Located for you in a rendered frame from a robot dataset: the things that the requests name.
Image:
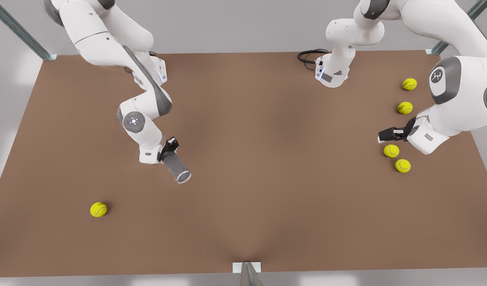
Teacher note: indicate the grey clear tennis tube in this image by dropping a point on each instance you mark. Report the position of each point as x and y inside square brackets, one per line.
[176, 167]

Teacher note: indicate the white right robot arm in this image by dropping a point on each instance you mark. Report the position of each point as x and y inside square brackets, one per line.
[108, 39]

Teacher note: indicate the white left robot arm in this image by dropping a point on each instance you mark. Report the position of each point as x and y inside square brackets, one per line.
[458, 95]

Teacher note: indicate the yellow tennis ball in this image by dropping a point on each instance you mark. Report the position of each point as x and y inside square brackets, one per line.
[98, 209]
[409, 84]
[405, 108]
[402, 165]
[391, 151]

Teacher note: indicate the silver frame post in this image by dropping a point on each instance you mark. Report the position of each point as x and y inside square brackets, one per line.
[458, 28]
[248, 274]
[21, 31]

